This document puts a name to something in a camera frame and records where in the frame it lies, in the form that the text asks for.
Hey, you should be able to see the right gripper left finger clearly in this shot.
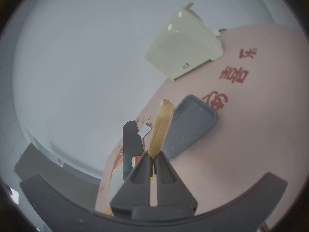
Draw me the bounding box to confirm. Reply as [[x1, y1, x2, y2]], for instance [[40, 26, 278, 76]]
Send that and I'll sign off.
[[110, 151, 154, 219]]

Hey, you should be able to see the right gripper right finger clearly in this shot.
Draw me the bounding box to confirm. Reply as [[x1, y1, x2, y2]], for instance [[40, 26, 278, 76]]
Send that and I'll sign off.
[[154, 151, 198, 216]]

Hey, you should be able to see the slice of bread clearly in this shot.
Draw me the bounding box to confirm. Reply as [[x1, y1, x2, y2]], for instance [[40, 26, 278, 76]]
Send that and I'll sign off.
[[148, 99, 176, 184]]

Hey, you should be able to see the cream toaster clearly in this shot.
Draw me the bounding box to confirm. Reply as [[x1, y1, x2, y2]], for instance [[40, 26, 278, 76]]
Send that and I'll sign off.
[[144, 3, 224, 82]]

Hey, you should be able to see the white knife rest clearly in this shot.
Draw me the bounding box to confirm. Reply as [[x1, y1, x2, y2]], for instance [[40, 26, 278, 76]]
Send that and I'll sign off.
[[137, 124, 152, 139]]

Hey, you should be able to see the dark grey tray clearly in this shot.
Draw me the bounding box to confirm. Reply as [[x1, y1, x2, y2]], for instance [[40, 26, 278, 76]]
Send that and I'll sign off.
[[160, 94, 219, 162]]

